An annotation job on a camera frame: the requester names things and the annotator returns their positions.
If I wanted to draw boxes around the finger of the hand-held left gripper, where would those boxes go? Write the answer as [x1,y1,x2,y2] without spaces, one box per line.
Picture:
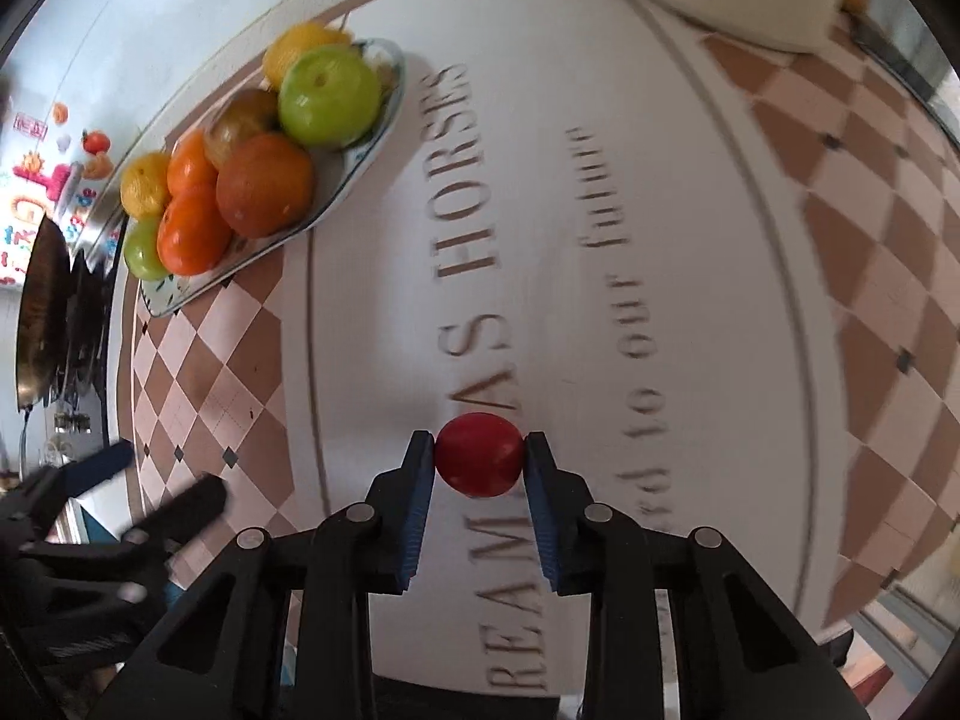
[123,475,229,554]
[45,440,137,518]

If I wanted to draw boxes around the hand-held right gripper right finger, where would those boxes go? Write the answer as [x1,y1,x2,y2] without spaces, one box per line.
[524,430,871,720]

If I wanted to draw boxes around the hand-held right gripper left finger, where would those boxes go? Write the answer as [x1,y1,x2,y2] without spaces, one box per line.
[90,430,438,720]

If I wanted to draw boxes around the red cherry tomato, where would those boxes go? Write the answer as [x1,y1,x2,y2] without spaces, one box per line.
[433,412,526,498]

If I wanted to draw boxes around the green apple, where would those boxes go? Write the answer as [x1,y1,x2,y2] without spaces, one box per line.
[277,45,383,151]
[124,217,172,282]

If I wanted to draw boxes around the bright orange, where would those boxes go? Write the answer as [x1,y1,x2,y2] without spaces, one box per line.
[156,191,235,277]
[166,129,222,200]

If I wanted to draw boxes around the yellow lemon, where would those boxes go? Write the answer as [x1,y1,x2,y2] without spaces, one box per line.
[120,151,173,220]
[262,21,353,87]

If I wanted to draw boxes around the dark red orange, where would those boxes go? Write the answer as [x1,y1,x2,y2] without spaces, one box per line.
[216,133,316,239]

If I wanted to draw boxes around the oval floral plate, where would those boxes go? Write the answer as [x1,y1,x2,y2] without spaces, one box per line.
[139,37,407,318]

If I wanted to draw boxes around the brown pear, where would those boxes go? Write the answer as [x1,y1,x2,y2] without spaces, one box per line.
[202,88,282,170]

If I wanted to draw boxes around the black gas stove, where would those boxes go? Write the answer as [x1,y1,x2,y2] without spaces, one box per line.
[52,240,125,432]

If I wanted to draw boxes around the black wok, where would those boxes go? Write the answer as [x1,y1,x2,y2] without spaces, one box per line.
[15,214,125,410]

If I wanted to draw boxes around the checkered table mat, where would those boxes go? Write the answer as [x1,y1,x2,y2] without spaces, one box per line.
[116,0,960,698]

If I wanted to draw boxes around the colourful wall sticker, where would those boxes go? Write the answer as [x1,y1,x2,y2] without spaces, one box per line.
[0,101,117,286]

